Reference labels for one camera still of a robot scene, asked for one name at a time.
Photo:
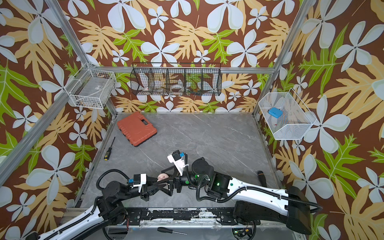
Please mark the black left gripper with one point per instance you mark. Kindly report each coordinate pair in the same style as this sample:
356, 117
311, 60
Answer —
147, 189

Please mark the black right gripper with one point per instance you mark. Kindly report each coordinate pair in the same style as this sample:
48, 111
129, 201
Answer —
178, 181

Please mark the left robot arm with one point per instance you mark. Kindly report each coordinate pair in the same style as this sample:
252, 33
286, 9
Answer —
106, 210

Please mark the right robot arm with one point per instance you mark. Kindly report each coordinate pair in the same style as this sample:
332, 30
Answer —
253, 203

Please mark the red plastic tool case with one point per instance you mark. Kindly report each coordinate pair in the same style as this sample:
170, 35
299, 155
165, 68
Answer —
136, 128

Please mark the blue case in basket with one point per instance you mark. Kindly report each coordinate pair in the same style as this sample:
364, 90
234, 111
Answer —
275, 112

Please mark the black screwdriver front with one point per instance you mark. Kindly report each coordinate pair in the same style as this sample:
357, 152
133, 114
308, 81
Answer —
169, 231

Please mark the yellow black screwdriver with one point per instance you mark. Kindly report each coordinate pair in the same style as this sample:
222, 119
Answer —
109, 151

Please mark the white mesh basket right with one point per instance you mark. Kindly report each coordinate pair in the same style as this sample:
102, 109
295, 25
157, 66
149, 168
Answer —
296, 120

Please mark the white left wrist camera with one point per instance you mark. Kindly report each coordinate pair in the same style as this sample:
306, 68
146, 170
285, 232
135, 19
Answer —
138, 181

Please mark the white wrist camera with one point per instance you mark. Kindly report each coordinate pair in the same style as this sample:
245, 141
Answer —
179, 160
138, 181

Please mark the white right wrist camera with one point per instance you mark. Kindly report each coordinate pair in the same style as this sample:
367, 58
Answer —
179, 160

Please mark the black wire basket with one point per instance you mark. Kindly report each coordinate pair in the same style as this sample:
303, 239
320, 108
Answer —
181, 79

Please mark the white wire basket left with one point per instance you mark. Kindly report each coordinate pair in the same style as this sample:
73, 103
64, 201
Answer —
91, 88

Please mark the aluminium frame post left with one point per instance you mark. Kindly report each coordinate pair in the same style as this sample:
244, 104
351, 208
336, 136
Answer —
77, 47

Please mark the aluminium frame post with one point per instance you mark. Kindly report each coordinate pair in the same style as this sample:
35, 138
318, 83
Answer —
77, 47
288, 43

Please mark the aluminium frame post right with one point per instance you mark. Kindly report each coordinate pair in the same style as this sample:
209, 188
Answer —
288, 43

